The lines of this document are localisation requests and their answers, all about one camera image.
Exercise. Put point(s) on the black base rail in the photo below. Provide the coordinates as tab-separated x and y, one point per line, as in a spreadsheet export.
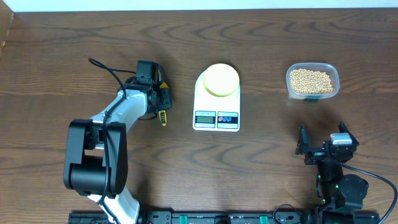
165	217

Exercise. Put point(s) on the pale yellow bowl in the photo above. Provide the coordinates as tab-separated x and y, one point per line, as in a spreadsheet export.
221	80

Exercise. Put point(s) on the white digital kitchen scale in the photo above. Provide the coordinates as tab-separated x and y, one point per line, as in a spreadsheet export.
215	113

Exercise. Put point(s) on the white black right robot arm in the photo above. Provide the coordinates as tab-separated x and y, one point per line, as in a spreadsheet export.
342	194

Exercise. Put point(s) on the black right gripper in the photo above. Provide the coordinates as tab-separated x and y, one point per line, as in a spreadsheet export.
303	147

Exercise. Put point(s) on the clear plastic container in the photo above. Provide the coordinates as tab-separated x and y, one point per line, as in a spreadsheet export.
322	67

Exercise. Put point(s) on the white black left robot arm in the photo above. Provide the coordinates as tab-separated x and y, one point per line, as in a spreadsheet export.
96	163

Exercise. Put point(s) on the yellow plastic scoop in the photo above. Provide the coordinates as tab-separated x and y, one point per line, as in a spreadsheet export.
163	114

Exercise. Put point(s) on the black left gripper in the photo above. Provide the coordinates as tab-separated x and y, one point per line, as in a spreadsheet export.
165	101

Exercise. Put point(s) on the soybeans in container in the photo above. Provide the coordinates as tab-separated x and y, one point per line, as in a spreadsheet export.
311	82

